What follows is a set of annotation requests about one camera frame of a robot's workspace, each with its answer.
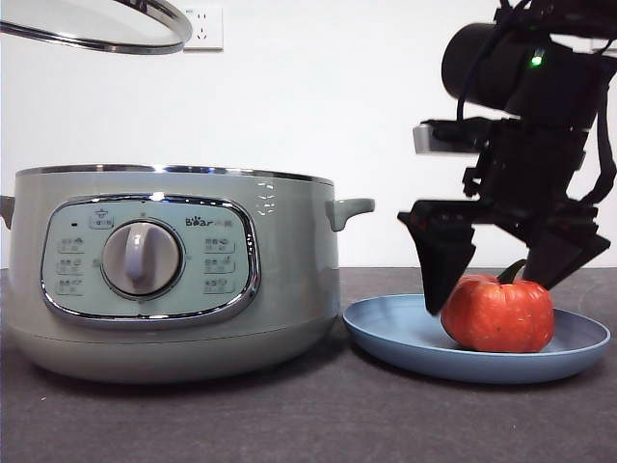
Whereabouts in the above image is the small orange pumpkin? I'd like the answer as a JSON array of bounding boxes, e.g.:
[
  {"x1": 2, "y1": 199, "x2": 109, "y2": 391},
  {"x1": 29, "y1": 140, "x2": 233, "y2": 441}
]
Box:
[{"x1": 440, "y1": 259, "x2": 556, "y2": 354}]

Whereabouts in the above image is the glass lid with green knob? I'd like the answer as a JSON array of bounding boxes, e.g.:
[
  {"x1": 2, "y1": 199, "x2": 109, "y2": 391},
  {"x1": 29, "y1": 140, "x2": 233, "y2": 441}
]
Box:
[{"x1": 0, "y1": 0, "x2": 192, "y2": 56}]

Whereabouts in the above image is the blue plate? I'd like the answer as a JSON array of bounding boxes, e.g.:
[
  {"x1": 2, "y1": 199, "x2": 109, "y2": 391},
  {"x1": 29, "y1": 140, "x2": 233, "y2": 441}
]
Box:
[{"x1": 342, "y1": 293, "x2": 612, "y2": 386}]

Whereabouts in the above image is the pale green electric steamer pot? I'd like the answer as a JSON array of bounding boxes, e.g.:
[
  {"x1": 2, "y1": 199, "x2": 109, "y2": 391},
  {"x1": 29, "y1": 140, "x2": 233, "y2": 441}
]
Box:
[{"x1": 0, "y1": 164, "x2": 376, "y2": 385}]

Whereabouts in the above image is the black cable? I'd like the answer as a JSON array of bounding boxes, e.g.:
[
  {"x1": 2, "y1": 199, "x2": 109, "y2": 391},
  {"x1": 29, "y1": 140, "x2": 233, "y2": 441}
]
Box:
[
  {"x1": 580, "y1": 91, "x2": 617, "y2": 206},
  {"x1": 453, "y1": 18, "x2": 505, "y2": 127}
]

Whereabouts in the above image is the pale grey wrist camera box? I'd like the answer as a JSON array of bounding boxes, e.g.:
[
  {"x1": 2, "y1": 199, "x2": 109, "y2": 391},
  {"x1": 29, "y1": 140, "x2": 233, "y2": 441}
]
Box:
[{"x1": 412, "y1": 123, "x2": 484, "y2": 157}]

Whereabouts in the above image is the white wall socket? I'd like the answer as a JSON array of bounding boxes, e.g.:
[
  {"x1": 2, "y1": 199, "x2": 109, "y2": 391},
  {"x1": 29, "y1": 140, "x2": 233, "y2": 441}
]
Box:
[{"x1": 181, "y1": 7, "x2": 225, "y2": 52}]

